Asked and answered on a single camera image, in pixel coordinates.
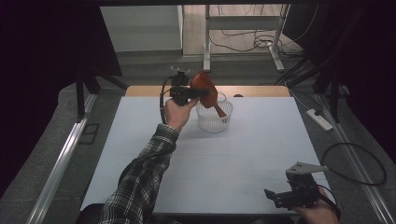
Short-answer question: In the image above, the white cabinet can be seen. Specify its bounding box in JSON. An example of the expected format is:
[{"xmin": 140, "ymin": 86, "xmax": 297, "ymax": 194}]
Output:
[{"xmin": 99, "ymin": 5, "xmax": 184, "ymax": 53}]

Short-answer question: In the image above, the white plastic mesh basket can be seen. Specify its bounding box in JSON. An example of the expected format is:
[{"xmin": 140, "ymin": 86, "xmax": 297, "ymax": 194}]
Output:
[{"xmin": 195, "ymin": 91, "xmax": 233, "ymax": 133}]

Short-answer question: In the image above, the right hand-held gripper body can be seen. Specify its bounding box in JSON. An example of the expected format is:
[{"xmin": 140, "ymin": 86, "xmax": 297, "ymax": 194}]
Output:
[{"xmin": 281, "ymin": 161, "xmax": 330, "ymax": 209}]

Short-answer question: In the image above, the brown wooden paddle scoop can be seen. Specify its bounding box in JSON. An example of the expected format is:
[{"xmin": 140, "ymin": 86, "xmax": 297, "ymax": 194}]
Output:
[{"xmin": 190, "ymin": 70, "xmax": 228, "ymax": 119}]

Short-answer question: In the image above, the person's right hand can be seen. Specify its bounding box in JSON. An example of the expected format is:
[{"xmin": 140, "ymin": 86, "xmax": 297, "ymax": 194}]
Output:
[{"xmin": 290, "ymin": 186, "xmax": 341, "ymax": 224}]

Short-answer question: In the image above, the tangle of black cables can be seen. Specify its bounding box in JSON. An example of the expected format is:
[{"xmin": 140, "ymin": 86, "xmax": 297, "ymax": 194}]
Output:
[{"xmin": 207, "ymin": 3, "xmax": 320, "ymax": 60}]

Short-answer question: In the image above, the black metal stand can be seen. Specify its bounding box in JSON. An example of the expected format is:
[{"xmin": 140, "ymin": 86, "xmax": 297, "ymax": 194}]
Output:
[
  {"xmin": 75, "ymin": 60, "xmax": 129, "ymax": 121},
  {"xmin": 274, "ymin": 57, "xmax": 342, "ymax": 124}
]

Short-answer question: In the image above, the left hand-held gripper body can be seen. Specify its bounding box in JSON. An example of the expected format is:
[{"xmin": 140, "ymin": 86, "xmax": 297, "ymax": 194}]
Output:
[{"xmin": 169, "ymin": 65, "xmax": 196, "ymax": 107}]

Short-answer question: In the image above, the white power cable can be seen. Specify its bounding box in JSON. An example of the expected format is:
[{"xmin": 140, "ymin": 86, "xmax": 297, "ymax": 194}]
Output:
[{"xmin": 284, "ymin": 81, "xmax": 313, "ymax": 112}]

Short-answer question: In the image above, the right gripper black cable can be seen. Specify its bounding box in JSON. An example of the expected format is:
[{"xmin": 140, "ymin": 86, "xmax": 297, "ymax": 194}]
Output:
[{"xmin": 317, "ymin": 184, "xmax": 342, "ymax": 220}]

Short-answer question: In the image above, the person's left hand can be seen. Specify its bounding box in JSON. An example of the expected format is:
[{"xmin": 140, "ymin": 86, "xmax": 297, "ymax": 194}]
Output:
[{"xmin": 163, "ymin": 96, "xmax": 201, "ymax": 133}]

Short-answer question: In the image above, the white power strip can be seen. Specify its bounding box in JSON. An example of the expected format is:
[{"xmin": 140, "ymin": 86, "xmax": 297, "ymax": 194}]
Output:
[{"xmin": 305, "ymin": 108, "xmax": 334, "ymax": 133}]

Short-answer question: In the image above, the white foam board sheet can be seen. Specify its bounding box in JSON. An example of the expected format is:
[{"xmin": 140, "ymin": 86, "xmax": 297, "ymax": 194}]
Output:
[{"xmin": 79, "ymin": 95, "xmax": 331, "ymax": 217}]

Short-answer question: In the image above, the white metal desk frame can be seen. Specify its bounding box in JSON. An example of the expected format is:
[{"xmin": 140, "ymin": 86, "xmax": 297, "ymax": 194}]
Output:
[{"xmin": 203, "ymin": 3, "xmax": 291, "ymax": 74}]

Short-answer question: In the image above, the black looped cable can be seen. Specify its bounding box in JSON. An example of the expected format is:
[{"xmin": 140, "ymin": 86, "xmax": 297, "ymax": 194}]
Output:
[{"xmin": 320, "ymin": 142, "xmax": 388, "ymax": 187}]

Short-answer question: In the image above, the aluminium rail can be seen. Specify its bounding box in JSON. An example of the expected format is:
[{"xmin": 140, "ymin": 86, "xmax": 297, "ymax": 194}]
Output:
[
  {"xmin": 25, "ymin": 92, "xmax": 98, "ymax": 224},
  {"xmin": 315, "ymin": 92, "xmax": 396, "ymax": 224}
]

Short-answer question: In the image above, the dark curtain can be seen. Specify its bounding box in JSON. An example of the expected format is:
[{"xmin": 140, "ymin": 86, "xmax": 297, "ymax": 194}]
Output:
[
  {"xmin": 0, "ymin": 0, "xmax": 123, "ymax": 198},
  {"xmin": 282, "ymin": 0, "xmax": 396, "ymax": 157}
]

